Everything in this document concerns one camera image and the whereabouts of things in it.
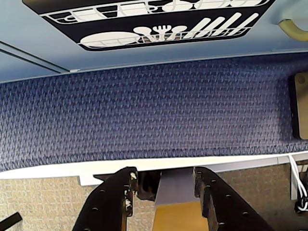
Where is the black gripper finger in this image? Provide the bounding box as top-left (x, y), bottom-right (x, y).
top-left (72, 166), bottom-right (140, 231)
top-left (193, 167), bottom-right (282, 231)

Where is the blue toy kitchen cabinet front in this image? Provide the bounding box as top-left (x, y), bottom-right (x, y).
top-left (0, 0), bottom-right (308, 85)

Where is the yellow wooden block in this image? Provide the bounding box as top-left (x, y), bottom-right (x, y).
top-left (153, 201), bottom-right (208, 231)

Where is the gray blue box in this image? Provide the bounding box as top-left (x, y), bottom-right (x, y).
top-left (155, 168), bottom-right (201, 208)

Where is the black bar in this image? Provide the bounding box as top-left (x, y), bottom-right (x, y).
top-left (0, 211), bottom-right (23, 231)

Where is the blue woven mat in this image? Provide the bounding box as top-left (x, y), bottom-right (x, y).
top-left (0, 54), bottom-right (308, 173)

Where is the wooden board with black edge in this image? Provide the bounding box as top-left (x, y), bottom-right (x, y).
top-left (288, 73), bottom-right (308, 140)

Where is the black dish rack decal panel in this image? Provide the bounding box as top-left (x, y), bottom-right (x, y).
top-left (21, 0), bottom-right (276, 52)

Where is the white cable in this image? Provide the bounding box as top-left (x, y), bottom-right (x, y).
top-left (290, 155), bottom-right (308, 213)

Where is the light wooden cabinet handle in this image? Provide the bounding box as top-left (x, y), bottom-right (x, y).
top-left (276, 18), bottom-right (308, 40)

